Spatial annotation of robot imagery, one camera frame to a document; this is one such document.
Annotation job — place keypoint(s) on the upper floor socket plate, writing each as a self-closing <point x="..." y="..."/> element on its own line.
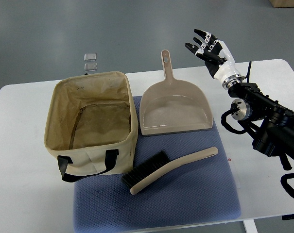
<point x="90" y="56"/>

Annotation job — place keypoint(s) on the black table control panel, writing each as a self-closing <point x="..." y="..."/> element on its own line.
<point x="288" y="217"/>

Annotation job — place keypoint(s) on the cardboard box corner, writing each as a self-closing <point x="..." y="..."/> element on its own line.
<point x="284" y="1"/>

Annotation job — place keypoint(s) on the beige hand broom black bristles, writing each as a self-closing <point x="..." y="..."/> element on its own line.
<point x="159" y="165"/>

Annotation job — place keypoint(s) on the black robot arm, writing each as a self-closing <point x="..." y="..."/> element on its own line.
<point x="270" y="124"/>

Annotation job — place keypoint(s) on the white table leg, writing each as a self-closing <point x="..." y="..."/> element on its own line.
<point x="249" y="226"/>

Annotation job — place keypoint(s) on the beige plastic dustpan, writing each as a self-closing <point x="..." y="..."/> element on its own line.
<point x="173" y="105"/>

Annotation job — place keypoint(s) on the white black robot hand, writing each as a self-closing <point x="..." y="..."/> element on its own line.
<point x="217" y="57"/>

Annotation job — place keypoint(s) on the yellow fabric bag black handle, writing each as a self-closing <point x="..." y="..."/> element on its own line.
<point x="92" y="126"/>

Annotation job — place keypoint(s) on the blue textured mat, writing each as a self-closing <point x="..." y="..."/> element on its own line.
<point x="202" y="191"/>

